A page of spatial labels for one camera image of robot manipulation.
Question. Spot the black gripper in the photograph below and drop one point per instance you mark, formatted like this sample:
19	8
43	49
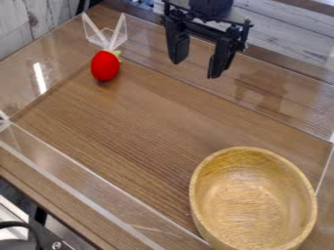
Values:
210	19

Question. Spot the red toy strawberry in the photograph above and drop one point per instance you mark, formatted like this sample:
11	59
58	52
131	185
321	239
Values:
106	65

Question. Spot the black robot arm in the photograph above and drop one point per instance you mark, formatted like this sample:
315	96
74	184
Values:
212	20

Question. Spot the wooden oval bowl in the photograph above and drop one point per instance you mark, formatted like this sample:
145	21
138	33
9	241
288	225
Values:
253	201

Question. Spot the clear acrylic corner bracket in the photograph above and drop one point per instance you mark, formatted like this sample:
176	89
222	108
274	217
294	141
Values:
107	38

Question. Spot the clear acrylic tray wall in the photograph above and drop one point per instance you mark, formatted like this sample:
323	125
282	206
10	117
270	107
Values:
103	151

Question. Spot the black metal table bracket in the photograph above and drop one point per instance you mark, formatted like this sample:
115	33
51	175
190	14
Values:
57	236

